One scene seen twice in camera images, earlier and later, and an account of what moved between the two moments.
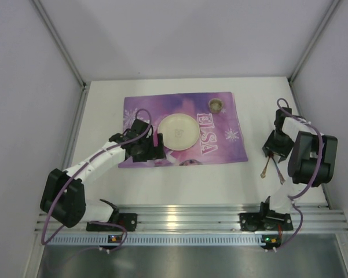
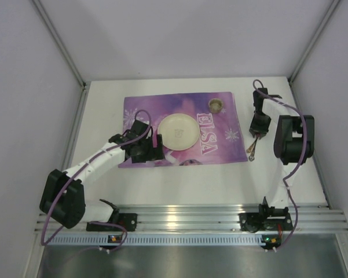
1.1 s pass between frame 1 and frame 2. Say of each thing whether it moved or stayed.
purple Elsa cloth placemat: stayed
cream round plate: stayed
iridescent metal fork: moved
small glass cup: stayed
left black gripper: stayed
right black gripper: moved
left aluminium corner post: stayed
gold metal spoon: moved
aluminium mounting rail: stayed
